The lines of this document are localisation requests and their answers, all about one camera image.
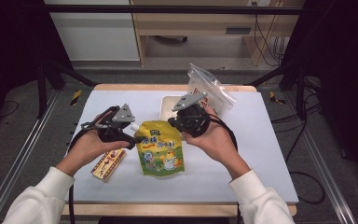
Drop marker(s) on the aluminium floor rail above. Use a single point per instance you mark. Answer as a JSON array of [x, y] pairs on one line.
[[323, 161], [21, 149]]

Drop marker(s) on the person's right hand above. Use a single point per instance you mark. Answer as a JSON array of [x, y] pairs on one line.
[[217, 143]]

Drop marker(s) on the light wooden desk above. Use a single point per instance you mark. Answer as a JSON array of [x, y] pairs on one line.
[[195, 23]]

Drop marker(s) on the person's left hand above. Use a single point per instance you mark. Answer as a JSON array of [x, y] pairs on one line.
[[85, 149]]

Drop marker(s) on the black metal stand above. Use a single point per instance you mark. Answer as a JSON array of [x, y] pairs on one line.
[[300, 93], [42, 90]]

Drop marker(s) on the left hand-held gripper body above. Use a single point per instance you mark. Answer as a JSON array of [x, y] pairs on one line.
[[118, 124]]

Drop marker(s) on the black metal crossbar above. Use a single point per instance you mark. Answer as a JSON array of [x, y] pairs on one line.
[[167, 10]]

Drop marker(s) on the clear bag of dried seaweed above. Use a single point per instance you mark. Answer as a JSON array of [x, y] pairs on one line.
[[214, 90]]

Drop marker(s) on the white cabinet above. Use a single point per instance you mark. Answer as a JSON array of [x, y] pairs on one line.
[[96, 34]]

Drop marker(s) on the yellow spout pouch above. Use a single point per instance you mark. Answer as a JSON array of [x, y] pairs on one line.
[[161, 152]]

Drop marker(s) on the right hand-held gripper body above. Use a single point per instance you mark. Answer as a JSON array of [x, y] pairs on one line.
[[192, 121]]

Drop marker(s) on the white plastic container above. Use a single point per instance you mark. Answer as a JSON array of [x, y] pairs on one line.
[[167, 105]]

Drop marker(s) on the small yellow and red box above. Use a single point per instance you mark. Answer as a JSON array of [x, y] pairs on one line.
[[108, 165]]

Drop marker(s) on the black curtain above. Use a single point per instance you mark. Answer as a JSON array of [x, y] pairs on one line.
[[345, 77], [9, 46]]

